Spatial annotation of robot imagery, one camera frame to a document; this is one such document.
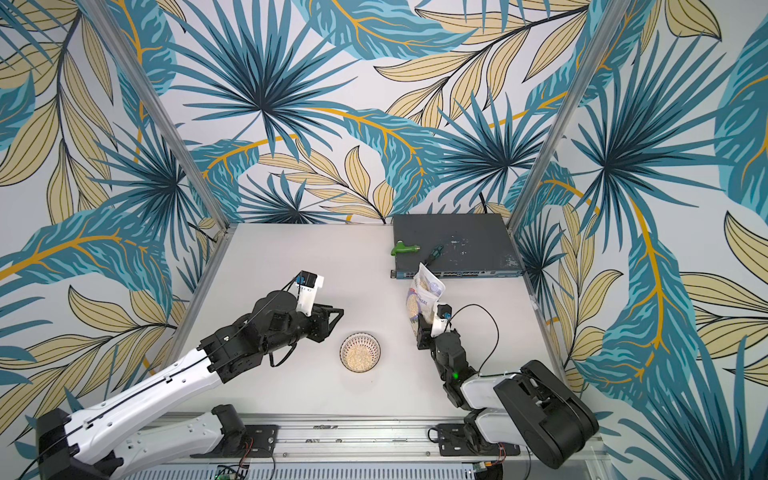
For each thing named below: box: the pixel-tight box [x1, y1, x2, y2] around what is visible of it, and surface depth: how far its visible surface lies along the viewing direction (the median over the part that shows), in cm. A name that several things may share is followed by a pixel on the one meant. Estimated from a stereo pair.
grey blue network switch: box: [390, 213, 523, 279], surface depth 109 cm
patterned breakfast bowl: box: [339, 332, 382, 374], surface depth 87 cm
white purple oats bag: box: [406, 262, 446, 337], surface depth 83 cm
